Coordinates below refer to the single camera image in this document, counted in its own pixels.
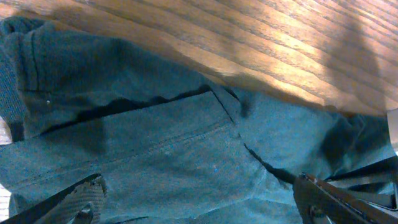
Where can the dark teal t-shirt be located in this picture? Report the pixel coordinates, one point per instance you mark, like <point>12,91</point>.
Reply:
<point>172,146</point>

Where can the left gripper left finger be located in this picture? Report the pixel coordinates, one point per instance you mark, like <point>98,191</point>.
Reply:
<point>80,203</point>

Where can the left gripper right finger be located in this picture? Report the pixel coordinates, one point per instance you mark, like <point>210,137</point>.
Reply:
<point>319,201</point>

